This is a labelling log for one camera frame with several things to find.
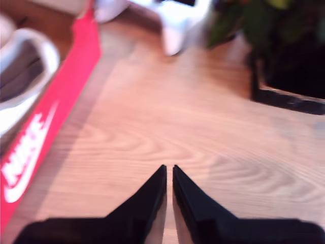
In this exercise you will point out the green leafy houseplant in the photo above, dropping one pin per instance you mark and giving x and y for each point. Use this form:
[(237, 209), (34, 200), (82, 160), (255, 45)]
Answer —
[(254, 15)]

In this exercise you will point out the black plant tray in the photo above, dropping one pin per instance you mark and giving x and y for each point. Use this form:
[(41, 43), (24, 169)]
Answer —
[(292, 104)]

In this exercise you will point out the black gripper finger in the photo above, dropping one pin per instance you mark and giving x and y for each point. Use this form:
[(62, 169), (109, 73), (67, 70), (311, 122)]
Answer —
[(198, 216), (142, 211)]

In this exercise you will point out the white leather sneaker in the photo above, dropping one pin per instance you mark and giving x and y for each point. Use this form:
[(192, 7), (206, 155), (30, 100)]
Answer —
[(48, 58)]

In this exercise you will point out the red Nike shoebox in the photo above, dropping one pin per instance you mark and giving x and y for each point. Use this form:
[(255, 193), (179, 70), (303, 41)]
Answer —
[(71, 76)]

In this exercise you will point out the white monitor stand foot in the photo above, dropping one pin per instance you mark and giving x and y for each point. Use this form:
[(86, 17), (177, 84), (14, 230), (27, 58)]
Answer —
[(109, 10)]

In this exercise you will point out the pale ceramic pot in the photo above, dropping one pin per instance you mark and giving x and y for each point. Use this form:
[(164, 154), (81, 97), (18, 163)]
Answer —
[(177, 25)]

